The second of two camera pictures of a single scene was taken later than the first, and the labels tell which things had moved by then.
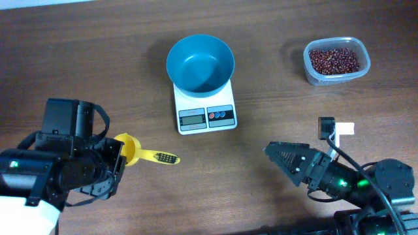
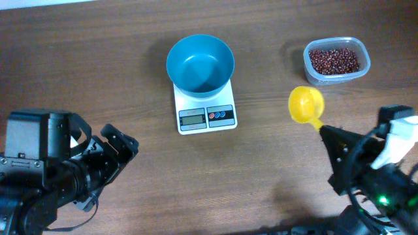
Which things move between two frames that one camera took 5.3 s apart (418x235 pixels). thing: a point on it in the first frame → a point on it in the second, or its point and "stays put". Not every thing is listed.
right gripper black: [298, 177] → [333, 179]
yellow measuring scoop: [132, 151] → [306, 105]
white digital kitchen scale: [196, 115] stays put
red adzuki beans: [332, 61] stays put
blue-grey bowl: [200, 65] stays put
